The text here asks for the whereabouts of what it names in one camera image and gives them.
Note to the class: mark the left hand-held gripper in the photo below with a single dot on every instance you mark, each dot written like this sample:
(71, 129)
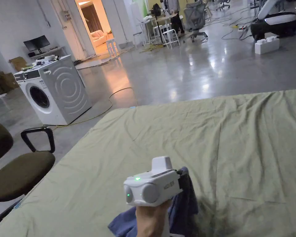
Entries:
(160, 187)

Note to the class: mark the dark blue shirt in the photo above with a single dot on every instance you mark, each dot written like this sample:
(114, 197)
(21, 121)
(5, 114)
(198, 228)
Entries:
(185, 205)

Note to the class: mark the person's left hand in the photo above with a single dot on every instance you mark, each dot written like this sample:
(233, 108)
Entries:
(150, 219)

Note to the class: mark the bed with pale green sheet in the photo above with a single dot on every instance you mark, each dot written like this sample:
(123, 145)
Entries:
(236, 148)

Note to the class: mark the white washing machine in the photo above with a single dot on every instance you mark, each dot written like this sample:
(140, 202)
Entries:
(64, 93)

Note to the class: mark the cream sofa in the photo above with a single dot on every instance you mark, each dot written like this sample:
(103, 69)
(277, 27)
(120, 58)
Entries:
(98, 37)

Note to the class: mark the white foam block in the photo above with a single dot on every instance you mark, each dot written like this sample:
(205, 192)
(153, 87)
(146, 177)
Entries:
(266, 45)

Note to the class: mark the brown carton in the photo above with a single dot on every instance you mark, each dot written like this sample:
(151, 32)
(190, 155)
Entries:
(18, 63)

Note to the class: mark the white and black robot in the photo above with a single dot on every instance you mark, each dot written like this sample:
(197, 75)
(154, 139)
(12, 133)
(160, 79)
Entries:
(276, 22)

